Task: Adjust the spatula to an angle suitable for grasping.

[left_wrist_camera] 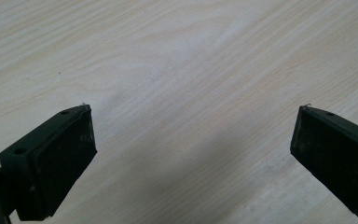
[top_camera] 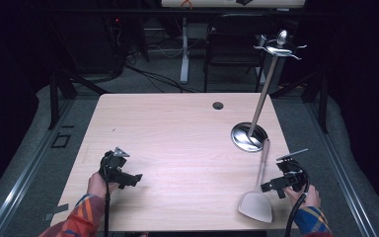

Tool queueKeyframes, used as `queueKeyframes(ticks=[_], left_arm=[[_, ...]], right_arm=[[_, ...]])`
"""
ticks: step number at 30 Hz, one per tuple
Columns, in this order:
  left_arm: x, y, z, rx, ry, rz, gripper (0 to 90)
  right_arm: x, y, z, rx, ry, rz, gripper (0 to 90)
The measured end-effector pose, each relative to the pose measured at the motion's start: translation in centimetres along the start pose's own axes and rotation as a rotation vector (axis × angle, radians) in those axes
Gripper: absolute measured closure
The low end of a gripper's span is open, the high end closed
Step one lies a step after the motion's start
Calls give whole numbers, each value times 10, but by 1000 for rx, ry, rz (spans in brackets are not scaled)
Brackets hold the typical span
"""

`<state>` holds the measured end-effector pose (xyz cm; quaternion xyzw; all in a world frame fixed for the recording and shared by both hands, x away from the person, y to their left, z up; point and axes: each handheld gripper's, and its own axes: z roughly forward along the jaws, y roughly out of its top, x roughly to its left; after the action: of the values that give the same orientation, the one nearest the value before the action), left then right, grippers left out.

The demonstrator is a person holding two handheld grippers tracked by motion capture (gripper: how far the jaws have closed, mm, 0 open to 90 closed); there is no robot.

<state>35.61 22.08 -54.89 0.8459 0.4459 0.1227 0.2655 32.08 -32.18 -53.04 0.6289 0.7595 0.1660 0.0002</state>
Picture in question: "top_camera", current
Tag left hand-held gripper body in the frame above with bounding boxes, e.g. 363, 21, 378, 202
99, 146, 130, 183

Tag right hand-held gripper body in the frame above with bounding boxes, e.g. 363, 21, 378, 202
275, 148, 311, 194

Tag beige spatula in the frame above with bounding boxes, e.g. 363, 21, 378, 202
238, 137, 274, 224

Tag person's left hand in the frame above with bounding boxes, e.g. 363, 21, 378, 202
86, 171, 119, 200

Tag person's right hand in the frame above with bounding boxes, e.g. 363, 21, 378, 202
283, 185, 322, 210

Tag metal utensil stand with hooks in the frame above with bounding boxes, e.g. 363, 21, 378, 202
230, 29, 308, 153

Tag grey tape strip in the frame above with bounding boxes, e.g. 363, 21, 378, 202
41, 202, 70, 222

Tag black metal stand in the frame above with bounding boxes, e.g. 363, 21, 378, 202
269, 70, 331, 134
46, 69, 111, 130

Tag white desk leg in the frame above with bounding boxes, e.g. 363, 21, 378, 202
179, 17, 192, 85

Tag black chair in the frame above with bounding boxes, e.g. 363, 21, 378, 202
202, 12, 268, 94

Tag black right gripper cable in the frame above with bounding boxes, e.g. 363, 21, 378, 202
283, 160, 311, 237

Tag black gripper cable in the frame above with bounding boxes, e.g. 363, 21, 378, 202
102, 164, 112, 237
283, 160, 311, 237

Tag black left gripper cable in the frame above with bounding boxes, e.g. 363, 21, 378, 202
102, 164, 112, 237

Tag metal floor rail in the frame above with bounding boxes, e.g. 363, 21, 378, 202
0, 98, 77, 237
303, 98, 379, 237

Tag black floor cables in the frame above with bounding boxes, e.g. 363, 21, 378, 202
78, 19, 201, 94

